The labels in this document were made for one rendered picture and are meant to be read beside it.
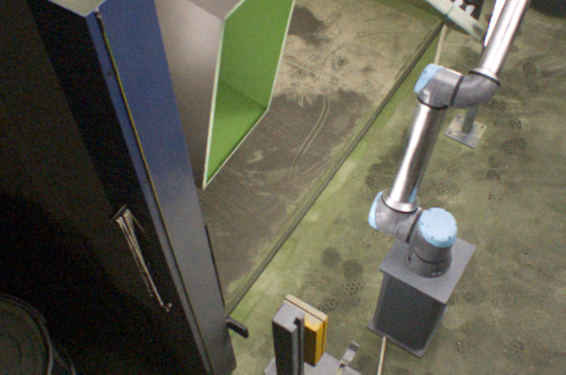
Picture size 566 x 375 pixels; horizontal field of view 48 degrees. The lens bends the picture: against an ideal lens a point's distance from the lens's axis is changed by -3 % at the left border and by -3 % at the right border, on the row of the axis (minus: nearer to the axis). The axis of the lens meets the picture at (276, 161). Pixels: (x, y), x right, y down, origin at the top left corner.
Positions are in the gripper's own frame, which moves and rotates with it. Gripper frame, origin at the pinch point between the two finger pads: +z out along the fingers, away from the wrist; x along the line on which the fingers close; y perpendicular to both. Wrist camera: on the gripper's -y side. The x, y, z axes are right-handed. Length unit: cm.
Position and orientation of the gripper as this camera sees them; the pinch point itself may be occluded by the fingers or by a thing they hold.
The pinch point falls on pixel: (455, 19)
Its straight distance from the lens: 252.9
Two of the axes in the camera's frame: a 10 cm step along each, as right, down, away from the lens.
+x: -8.1, -5.8, 0.1
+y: 0.7, -0.8, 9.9
